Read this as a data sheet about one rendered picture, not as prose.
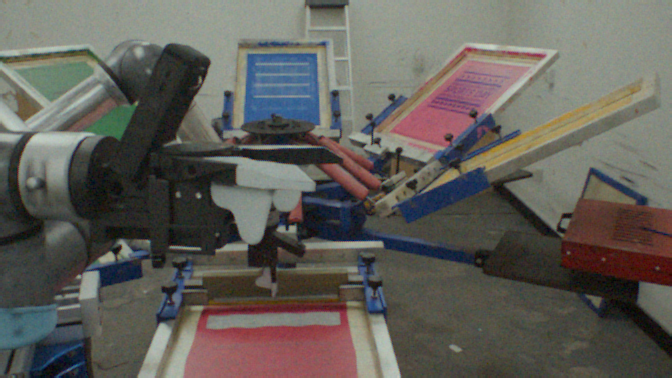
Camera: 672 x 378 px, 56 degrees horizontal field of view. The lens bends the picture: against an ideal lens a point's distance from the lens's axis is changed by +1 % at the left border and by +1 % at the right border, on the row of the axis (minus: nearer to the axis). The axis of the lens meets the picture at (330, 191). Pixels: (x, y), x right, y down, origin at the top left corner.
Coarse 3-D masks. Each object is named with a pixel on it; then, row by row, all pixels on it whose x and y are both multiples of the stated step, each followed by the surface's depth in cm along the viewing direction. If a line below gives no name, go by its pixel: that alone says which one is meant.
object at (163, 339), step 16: (352, 272) 191; (176, 320) 164; (368, 320) 167; (384, 320) 163; (160, 336) 155; (384, 336) 155; (160, 352) 148; (384, 352) 148; (144, 368) 142; (160, 368) 145; (384, 368) 142
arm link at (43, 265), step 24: (0, 240) 52; (24, 240) 53; (48, 240) 58; (72, 240) 61; (0, 264) 52; (24, 264) 53; (48, 264) 56; (72, 264) 60; (0, 288) 53; (24, 288) 54; (48, 288) 56; (0, 312) 53; (24, 312) 54; (48, 312) 57; (0, 336) 54; (24, 336) 55
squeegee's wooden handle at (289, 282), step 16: (208, 272) 174; (224, 272) 174; (240, 272) 174; (256, 272) 174; (288, 272) 174; (304, 272) 174; (320, 272) 174; (336, 272) 174; (208, 288) 173; (224, 288) 173; (240, 288) 174; (256, 288) 174; (288, 288) 174; (304, 288) 175; (320, 288) 175; (336, 288) 175
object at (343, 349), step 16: (288, 304) 178; (304, 304) 178; (320, 304) 178; (336, 304) 178; (288, 336) 162; (304, 336) 162; (320, 336) 162; (336, 336) 162; (336, 352) 154; (352, 352) 154; (336, 368) 148; (352, 368) 148
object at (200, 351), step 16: (256, 304) 178; (272, 304) 178; (208, 336) 162; (224, 336) 162; (240, 336) 162; (256, 336) 162; (272, 336) 162; (192, 352) 154; (208, 352) 154; (192, 368) 148
